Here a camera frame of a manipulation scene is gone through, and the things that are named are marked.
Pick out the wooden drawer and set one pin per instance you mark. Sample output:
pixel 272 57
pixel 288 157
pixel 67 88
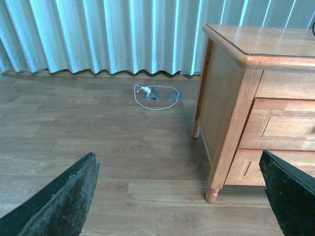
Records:
pixel 278 124
pixel 245 169

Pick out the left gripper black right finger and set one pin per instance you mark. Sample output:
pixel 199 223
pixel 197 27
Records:
pixel 291 195

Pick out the open metal floor socket box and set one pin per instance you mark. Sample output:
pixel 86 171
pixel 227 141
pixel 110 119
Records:
pixel 154 95

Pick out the closed metal floor socket plate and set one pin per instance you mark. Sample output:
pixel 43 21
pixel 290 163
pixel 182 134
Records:
pixel 173 96

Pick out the wooden nightstand cabinet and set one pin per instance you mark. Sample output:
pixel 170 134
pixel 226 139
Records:
pixel 240 65

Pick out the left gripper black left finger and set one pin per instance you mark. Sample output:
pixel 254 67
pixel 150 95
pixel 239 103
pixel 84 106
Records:
pixel 58 209

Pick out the pale green pleated curtain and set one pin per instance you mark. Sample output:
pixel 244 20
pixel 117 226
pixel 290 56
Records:
pixel 128 35

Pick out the white plug adapter on floor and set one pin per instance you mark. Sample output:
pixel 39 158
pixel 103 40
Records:
pixel 147 90

